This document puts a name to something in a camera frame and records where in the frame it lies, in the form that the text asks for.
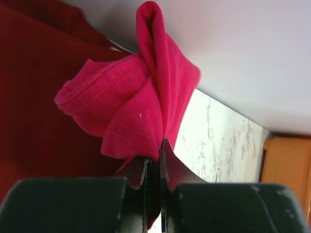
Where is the orange plastic laundry basket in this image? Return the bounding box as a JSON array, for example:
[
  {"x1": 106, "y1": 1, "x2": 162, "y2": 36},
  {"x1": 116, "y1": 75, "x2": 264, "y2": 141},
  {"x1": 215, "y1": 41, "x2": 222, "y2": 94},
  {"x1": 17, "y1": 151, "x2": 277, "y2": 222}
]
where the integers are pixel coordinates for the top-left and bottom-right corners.
[{"x1": 261, "y1": 137, "x2": 311, "y2": 222}]

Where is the magenta t-shirt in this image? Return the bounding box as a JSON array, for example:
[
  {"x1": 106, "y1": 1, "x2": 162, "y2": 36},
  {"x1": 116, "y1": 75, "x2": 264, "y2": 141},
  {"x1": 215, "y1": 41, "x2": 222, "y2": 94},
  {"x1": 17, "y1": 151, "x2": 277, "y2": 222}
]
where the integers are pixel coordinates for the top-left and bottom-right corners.
[{"x1": 55, "y1": 1, "x2": 201, "y2": 175}]

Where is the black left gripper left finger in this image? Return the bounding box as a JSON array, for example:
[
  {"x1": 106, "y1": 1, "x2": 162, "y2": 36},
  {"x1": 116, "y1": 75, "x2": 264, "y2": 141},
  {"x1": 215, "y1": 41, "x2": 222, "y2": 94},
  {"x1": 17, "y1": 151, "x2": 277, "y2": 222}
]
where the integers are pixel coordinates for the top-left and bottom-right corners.
[{"x1": 0, "y1": 157, "x2": 152, "y2": 233}]

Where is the folded dark red t-shirt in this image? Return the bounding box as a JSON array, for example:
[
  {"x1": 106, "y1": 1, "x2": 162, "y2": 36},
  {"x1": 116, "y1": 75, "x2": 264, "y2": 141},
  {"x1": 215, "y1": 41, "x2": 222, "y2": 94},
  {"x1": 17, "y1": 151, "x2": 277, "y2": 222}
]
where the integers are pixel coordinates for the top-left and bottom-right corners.
[{"x1": 0, "y1": 0, "x2": 128, "y2": 199}]

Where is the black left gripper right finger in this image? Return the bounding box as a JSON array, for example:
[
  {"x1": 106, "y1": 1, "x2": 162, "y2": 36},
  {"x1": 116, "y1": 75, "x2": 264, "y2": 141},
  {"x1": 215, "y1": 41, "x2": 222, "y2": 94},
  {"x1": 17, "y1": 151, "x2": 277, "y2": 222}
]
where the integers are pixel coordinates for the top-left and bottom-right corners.
[{"x1": 159, "y1": 139, "x2": 310, "y2": 233}]

